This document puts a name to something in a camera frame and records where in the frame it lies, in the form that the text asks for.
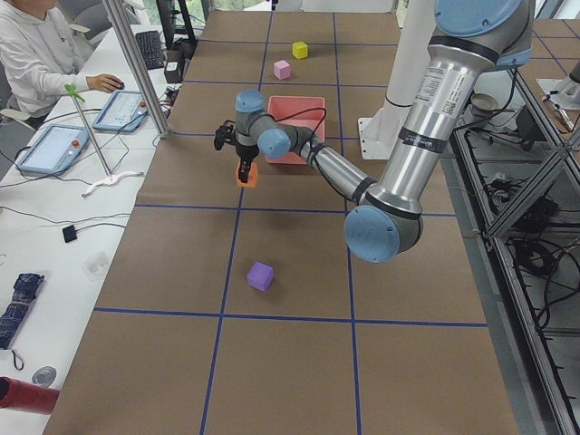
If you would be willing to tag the far blue teach pendant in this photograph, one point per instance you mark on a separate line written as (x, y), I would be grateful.
(123, 112)

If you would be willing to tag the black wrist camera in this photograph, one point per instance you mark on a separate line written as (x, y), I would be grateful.
(225, 134)

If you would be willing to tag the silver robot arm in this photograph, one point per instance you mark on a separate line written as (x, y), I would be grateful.
(470, 38)

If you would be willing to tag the clear plastic packet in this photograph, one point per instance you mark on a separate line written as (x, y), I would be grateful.
(96, 266)

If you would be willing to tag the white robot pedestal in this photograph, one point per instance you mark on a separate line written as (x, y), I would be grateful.
(379, 133)

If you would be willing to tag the blue teach pendant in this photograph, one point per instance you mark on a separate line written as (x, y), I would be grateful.
(123, 112)
(58, 147)

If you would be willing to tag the round metal lid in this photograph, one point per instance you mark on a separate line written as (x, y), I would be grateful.
(44, 376)

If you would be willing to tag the yellow foam cube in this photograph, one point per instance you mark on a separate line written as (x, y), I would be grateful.
(300, 50)

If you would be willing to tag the thin metal rod stand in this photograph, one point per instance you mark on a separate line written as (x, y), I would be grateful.
(110, 178)

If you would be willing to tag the folded dark blue umbrella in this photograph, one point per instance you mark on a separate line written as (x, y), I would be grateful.
(25, 292)

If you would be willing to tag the aluminium frame rack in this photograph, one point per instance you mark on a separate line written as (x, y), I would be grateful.
(522, 167)

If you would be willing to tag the black keyboard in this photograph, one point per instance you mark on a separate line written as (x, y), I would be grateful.
(150, 49)

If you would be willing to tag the red cylinder bottle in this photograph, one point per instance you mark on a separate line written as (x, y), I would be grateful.
(27, 397)

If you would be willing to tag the black box with label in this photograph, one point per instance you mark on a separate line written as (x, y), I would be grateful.
(174, 66)

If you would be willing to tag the orange foam cube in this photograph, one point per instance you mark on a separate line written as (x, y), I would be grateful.
(252, 180)

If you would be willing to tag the pink foam cube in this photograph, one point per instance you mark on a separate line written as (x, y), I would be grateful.
(282, 70)

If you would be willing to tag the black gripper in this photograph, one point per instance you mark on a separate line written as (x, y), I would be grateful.
(246, 154)

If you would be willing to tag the pink plastic bin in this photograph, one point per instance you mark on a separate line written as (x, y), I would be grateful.
(299, 111)

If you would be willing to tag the near blue teach pendant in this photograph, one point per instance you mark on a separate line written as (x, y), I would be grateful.
(58, 147)

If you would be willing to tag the small black square device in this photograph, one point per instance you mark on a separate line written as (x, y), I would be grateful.
(70, 233)

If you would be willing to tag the purple foam cube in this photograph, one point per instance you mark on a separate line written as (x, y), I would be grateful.
(260, 276)

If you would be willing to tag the aluminium frame post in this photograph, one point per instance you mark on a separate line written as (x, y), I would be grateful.
(122, 27)

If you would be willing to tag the person in white hoodie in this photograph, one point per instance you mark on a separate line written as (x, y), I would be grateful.
(40, 56)

